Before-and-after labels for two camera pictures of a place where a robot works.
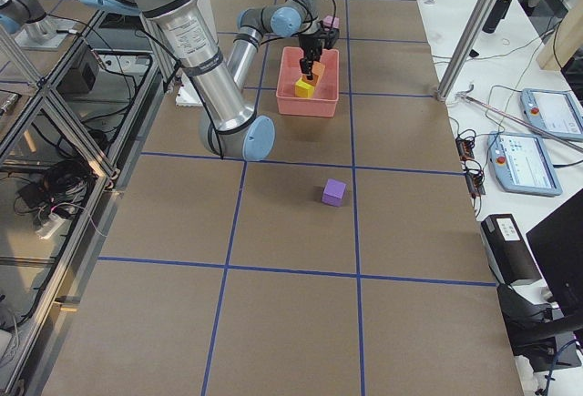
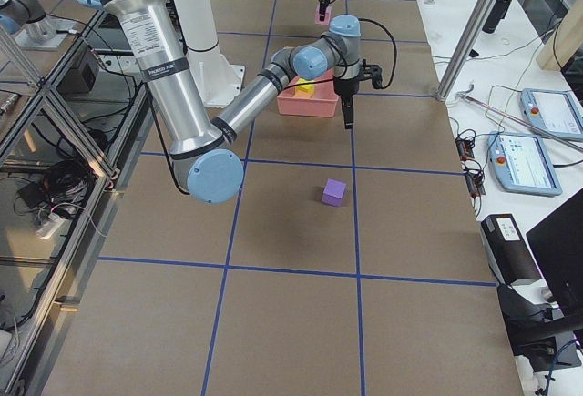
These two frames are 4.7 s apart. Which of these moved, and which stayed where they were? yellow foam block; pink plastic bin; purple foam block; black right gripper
Moved: black right gripper
Stayed: purple foam block; pink plastic bin; yellow foam block
